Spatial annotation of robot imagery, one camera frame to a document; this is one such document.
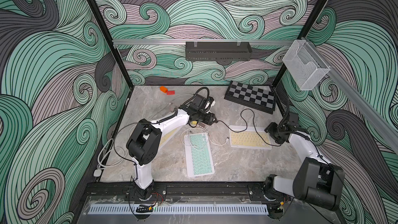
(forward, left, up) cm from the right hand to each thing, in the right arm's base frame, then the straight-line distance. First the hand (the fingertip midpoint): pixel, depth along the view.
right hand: (270, 131), depth 87 cm
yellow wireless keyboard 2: (-1, +11, -7) cm, 13 cm away
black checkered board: (+31, -1, -4) cm, 31 cm away
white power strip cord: (-19, +96, -7) cm, 98 cm away
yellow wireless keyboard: (0, +61, -6) cm, 62 cm away
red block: (+36, +62, -5) cm, 72 cm away
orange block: (+41, +68, -6) cm, 79 cm away
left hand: (+7, +33, +5) cm, 34 cm away
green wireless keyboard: (-12, +41, -7) cm, 44 cm away
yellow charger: (-7, +44, +22) cm, 49 cm away
